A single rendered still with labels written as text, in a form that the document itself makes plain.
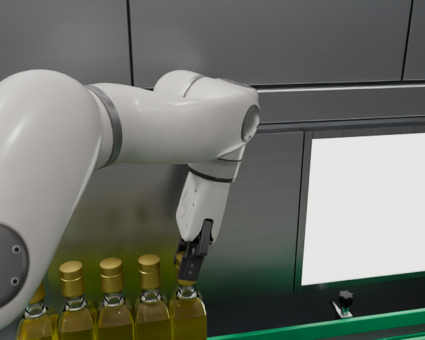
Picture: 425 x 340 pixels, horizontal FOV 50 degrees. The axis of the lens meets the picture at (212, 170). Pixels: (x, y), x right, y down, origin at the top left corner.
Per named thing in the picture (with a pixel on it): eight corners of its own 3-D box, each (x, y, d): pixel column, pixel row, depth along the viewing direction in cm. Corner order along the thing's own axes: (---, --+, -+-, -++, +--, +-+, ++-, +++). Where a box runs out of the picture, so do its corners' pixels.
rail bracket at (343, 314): (336, 331, 97) (343, 277, 92) (352, 353, 90) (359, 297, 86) (319, 334, 96) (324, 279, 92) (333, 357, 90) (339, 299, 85)
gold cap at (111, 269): (124, 279, 72) (122, 255, 71) (125, 292, 69) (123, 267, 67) (101, 282, 72) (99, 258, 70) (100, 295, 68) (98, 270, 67)
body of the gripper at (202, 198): (184, 150, 70) (168, 214, 73) (195, 171, 61) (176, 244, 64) (229, 158, 72) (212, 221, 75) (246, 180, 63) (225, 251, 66)
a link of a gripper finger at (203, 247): (204, 197, 66) (193, 218, 70) (205, 243, 61) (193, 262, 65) (212, 198, 66) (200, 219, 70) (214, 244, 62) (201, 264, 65)
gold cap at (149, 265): (160, 276, 73) (159, 252, 72) (162, 288, 70) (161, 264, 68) (138, 278, 73) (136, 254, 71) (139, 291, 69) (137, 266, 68)
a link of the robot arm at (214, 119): (61, 152, 49) (187, 120, 65) (143, 199, 42) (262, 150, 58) (61, 75, 46) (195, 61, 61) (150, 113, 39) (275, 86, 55)
